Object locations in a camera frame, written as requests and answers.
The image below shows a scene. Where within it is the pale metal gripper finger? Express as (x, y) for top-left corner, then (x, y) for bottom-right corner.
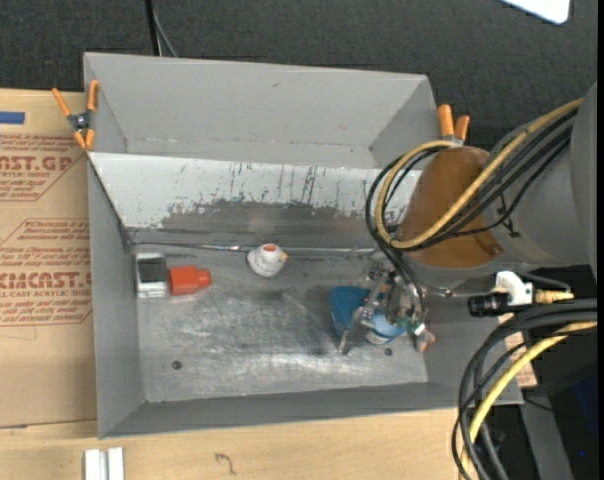
(339, 307), (378, 357)

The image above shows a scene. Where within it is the dark blue triangular thing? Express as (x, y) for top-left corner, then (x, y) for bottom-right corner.
(329, 285), (379, 340)

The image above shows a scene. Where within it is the light blue round thing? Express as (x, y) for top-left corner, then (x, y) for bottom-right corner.
(365, 313), (408, 346)

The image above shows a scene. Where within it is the grey metal bin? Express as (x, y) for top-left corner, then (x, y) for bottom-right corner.
(83, 51), (524, 440)

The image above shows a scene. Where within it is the white toy duck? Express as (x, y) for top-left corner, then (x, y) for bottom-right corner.
(246, 242), (289, 279)

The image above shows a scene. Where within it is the red plastic stepped cylinder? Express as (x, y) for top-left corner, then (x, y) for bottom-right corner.
(167, 265), (213, 298)

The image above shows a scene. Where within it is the white and black small box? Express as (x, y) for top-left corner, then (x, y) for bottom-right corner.
(135, 252), (168, 299)

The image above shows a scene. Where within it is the brown cardboard board red print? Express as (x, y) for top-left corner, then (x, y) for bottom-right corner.
(0, 86), (100, 430)

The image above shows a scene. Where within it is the black cylinder on white bracket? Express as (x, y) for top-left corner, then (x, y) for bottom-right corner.
(467, 269), (576, 318)

